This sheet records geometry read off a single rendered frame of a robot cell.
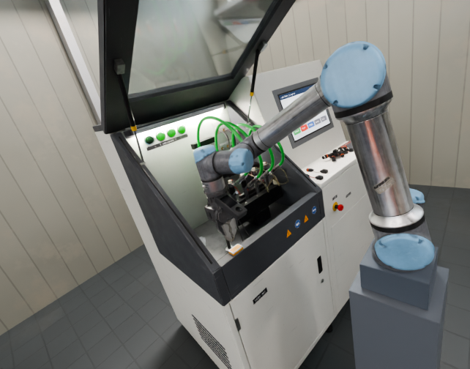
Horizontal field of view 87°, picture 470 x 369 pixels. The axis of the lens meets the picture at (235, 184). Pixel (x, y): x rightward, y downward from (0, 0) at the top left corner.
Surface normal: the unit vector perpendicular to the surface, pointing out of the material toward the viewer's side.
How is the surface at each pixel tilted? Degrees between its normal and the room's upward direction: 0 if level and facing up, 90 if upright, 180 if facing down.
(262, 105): 76
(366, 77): 83
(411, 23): 90
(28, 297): 90
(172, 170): 90
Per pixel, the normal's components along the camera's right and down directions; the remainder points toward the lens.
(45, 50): 0.72, 0.09
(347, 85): -0.51, 0.30
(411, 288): -0.66, 0.41
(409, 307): -0.23, -0.91
